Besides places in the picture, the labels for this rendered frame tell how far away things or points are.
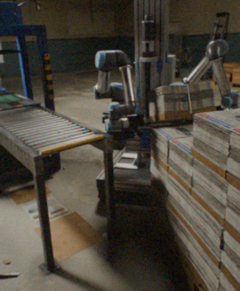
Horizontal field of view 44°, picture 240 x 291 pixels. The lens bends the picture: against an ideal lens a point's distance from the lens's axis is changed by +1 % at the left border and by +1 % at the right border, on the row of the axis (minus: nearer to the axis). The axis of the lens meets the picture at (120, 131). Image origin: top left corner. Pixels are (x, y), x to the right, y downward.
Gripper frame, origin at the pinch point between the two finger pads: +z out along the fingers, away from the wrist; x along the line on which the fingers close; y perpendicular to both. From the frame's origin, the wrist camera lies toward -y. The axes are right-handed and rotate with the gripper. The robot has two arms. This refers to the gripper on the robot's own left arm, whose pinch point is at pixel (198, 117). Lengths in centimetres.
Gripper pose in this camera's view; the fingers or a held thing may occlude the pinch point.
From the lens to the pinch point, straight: 231.5
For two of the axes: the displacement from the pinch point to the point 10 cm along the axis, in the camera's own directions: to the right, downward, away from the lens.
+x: 2.6, -0.4, -9.7
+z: -9.6, 1.3, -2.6
